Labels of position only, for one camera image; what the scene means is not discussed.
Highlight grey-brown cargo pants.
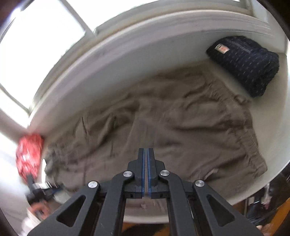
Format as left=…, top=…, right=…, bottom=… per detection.
left=44, top=68, right=267, bottom=198

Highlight white window frame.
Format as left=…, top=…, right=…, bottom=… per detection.
left=1, top=1, right=269, bottom=128

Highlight folded dark navy garment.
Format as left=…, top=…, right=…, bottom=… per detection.
left=206, top=36, right=280, bottom=97

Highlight red floral cloth bundle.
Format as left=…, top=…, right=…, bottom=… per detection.
left=16, top=134, right=44, bottom=182

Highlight person's left hand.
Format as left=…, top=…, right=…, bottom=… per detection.
left=28, top=201, right=52, bottom=220

